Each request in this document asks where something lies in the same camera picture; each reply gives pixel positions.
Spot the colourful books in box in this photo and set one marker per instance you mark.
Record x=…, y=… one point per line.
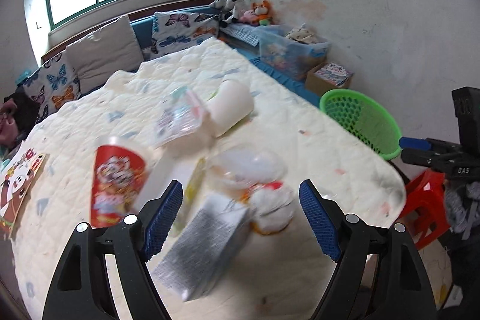
x=334, y=74

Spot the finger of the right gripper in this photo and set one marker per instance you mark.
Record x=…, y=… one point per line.
x=414, y=143

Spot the black white cow plush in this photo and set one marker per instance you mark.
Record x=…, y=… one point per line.
x=234, y=10

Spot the cardboard box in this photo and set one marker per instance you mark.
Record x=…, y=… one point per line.
x=318, y=86

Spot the white paper cup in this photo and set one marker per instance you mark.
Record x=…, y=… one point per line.
x=231, y=103

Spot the cartoon picture book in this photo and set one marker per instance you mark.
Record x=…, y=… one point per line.
x=17, y=178

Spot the orange fox plush toy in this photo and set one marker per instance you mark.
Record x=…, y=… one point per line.
x=263, y=13

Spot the red plastic stool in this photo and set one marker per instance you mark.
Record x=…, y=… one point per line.
x=425, y=197

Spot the green plastic mesh basket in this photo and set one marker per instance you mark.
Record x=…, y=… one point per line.
x=365, y=119

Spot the clear plastic wrapper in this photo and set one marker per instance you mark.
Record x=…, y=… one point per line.
x=180, y=115

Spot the pink plush toy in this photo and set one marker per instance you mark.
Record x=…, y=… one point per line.
x=249, y=17

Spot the silver foil packet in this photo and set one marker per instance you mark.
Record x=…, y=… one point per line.
x=204, y=250

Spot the white plastic lid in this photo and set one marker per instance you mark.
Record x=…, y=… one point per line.
x=244, y=166

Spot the clear plastic storage bin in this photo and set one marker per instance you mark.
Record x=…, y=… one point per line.
x=291, y=57

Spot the blue mattress sheet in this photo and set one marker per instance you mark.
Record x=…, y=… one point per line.
x=142, y=24

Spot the beige cushion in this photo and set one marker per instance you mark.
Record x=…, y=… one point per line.
x=98, y=55

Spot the red printed snack cup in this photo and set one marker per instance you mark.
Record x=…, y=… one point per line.
x=121, y=169

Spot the orange cup with tissue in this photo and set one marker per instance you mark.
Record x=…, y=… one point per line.
x=272, y=207

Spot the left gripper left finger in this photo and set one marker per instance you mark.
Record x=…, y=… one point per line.
x=99, y=262

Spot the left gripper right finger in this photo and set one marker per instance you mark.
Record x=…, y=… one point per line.
x=379, y=273

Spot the butterfly print pillow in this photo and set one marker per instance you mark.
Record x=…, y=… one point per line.
x=52, y=85
x=178, y=30

